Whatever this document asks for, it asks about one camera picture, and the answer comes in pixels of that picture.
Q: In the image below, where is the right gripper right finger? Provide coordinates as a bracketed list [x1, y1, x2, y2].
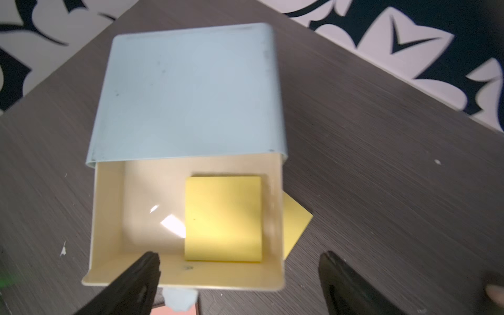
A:
[318, 251, 404, 315]

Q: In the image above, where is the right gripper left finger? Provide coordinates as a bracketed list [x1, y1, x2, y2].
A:
[76, 251, 161, 315]

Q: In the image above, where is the pink sticky note pad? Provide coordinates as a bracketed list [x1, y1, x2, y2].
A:
[150, 304, 198, 315]

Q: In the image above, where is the yellow sticky note pad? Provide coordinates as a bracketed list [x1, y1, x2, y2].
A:
[283, 193, 313, 260]
[185, 176, 263, 263]

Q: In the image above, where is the cream top drawer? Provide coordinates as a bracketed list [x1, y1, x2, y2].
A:
[82, 153, 285, 291]

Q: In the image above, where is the light blue drawer cabinet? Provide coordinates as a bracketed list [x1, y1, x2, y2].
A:
[86, 23, 287, 167]

